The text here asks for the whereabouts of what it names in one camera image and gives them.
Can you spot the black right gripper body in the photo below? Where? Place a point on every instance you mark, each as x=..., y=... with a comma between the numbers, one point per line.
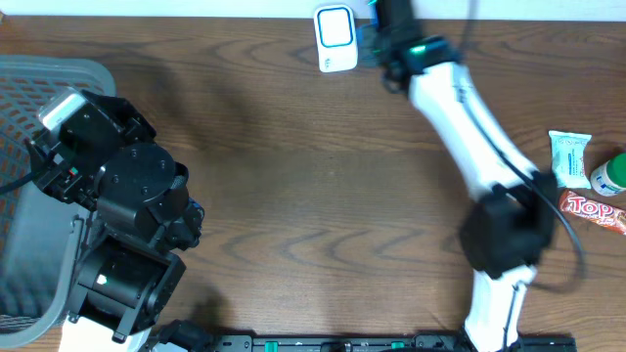
x=374, y=45

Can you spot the green white wipes packet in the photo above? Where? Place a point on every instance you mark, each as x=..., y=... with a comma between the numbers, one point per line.
x=568, y=159

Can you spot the green lid jar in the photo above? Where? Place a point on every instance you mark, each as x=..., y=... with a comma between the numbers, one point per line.
x=608, y=180

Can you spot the red chocolate bar wrapper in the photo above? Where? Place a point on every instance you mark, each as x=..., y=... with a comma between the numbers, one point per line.
x=604, y=215

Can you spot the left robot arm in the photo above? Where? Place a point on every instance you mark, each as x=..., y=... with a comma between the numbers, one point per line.
x=99, y=152

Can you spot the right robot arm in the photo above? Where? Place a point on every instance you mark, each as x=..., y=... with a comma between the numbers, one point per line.
x=512, y=219

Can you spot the white barcode scanner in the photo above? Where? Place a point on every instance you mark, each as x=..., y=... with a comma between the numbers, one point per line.
x=336, y=38

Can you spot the grey plastic mesh basket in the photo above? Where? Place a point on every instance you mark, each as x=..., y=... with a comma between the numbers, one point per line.
x=40, y=235

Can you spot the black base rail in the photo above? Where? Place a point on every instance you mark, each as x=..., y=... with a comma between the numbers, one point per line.
x=186, y=336

